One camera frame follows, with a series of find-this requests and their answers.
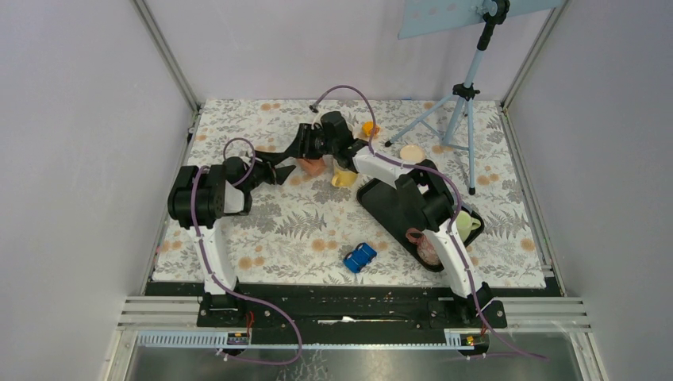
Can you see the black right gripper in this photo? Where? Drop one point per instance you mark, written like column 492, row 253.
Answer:
column 305, row 134

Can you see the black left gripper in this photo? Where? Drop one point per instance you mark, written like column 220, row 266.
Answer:
column 280, row 172

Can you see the terracotta floral mug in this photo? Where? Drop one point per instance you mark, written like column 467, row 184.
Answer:
column 311, row 167

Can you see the yellow ceramic mug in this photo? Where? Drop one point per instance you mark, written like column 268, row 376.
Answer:
column 343, row 177

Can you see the large pink speckled mug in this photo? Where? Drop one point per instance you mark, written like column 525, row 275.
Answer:
column 425, row 250

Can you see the light green mug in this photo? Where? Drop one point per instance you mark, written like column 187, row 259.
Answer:
column 466, row 224

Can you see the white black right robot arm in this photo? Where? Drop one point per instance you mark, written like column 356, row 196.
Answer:
column 354, row 154

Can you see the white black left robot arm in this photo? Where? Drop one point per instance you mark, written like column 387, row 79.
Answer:
column 200, row 199

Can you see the beige patterned tall mug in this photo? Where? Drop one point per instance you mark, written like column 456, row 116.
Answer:
column 412, row 154

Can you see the floral patterned table mat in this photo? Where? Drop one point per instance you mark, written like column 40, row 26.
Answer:
column 300, row 232

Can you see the small orange toy cup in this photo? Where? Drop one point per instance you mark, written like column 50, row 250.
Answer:
column 369, row 130

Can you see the black plastic tray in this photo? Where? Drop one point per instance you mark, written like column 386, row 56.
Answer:
column 408, row 203

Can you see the blue toy car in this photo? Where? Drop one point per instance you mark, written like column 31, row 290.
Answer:
column 359, row 257

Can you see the light blue tripod stand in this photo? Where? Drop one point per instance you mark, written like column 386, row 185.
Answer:
column 465, row 94

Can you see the light blue perforated board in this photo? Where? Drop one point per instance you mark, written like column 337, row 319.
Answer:
column 432, row 16

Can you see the white slotted cable duct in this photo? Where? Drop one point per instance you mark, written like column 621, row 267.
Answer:
column 339, row 338

